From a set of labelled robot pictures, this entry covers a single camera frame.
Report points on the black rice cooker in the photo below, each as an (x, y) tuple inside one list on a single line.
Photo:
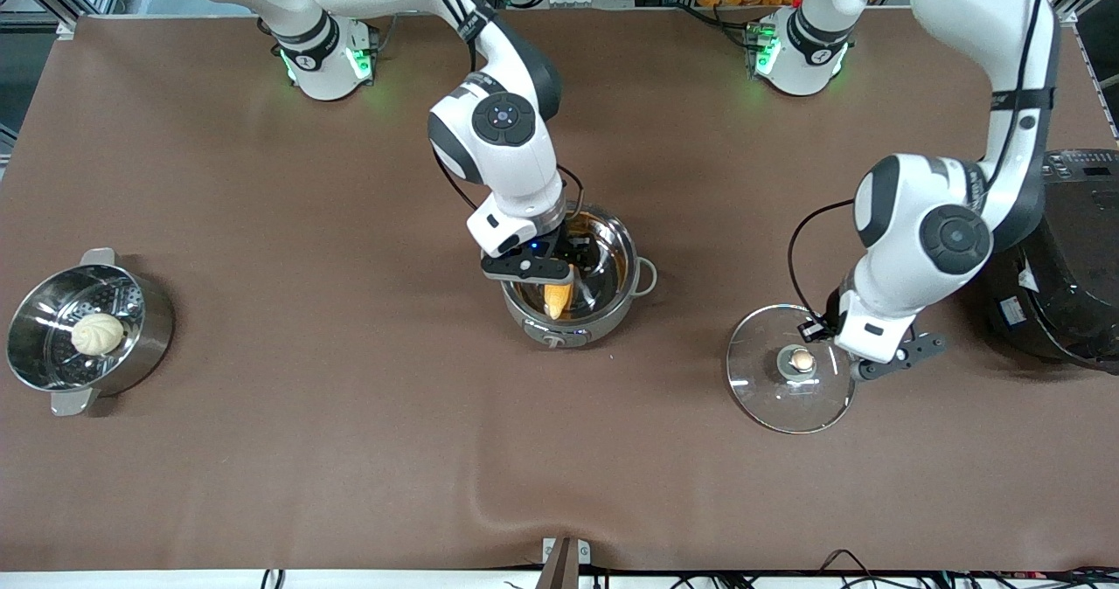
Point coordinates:
[(1075, 266)]

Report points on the glass pot lid gold knob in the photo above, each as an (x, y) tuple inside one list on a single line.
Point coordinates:
[(769, 397)]

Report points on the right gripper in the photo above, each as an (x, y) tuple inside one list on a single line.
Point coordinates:
[(574, 245)]

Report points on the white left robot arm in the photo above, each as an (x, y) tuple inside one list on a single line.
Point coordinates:
[(953, 239)]

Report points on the steel steamer pot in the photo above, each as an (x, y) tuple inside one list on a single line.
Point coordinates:
[(149, 336)]

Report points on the yellow corn cob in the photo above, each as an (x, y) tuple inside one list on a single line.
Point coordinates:
[(558, 302)]

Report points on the white steamed bun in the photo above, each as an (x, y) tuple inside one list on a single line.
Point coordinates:
[(97, 334)]

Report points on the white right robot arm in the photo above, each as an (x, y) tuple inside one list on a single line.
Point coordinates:
[(503, 121)]

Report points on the metal camera bracket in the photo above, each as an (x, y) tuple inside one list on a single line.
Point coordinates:
[(564, 563)]

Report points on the brown table mat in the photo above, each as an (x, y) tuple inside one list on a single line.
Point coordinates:
[(350, 449)]

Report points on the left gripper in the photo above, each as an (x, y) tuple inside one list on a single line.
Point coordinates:
[(831, 313)]

